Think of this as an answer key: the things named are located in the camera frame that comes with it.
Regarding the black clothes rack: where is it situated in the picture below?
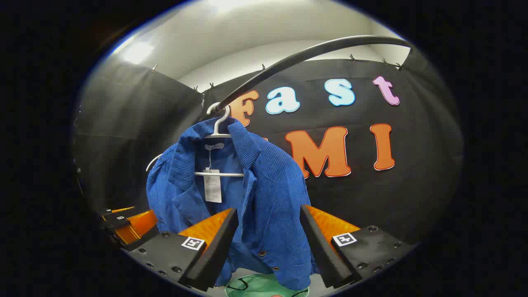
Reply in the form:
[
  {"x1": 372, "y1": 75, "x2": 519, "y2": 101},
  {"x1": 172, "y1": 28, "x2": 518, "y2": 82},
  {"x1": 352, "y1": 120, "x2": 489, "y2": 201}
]
[{"x1": 214, "y1": 35, "x2": 414, "y2": 113}]

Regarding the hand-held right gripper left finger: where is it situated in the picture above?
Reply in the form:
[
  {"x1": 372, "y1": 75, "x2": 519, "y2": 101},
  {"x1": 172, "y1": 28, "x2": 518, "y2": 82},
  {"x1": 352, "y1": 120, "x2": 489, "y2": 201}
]
[{"x1": 122, "y1": 207, "x2": 240, "y2": 292}]

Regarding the green laundry hamper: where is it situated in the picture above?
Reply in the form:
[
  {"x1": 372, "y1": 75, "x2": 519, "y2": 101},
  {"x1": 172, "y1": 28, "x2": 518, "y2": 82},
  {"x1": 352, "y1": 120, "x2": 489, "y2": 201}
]
[{"x1": 224, "y1": 273, "x2": 311, "y2": 297}]

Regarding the white plastic hanger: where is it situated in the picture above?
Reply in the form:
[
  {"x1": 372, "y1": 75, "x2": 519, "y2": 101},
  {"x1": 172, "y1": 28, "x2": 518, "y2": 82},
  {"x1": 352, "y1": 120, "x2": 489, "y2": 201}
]
[{"x1": 146, "y1": 102, "x2": 245, "y2": 178}]

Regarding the ceiling light panel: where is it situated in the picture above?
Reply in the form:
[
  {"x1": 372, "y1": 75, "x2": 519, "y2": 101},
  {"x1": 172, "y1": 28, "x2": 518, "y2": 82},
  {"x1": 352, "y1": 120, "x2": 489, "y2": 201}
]
[{"x1": 123, "y1": 40, "x2": 156, "y2": 65}]

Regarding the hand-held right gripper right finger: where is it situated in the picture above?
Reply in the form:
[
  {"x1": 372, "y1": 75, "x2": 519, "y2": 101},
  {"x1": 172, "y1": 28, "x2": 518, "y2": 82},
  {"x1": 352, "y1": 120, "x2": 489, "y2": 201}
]
[{"x1": 299, "y1": 204, "x2": 418, "y2": 289}]

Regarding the blue corduroy jacket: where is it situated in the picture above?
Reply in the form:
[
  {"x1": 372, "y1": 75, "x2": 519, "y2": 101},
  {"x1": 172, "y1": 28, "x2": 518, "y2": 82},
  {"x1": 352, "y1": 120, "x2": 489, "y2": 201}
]
[{"x1": 146, "y1": 118, "x2": 319, "y2": 290}]

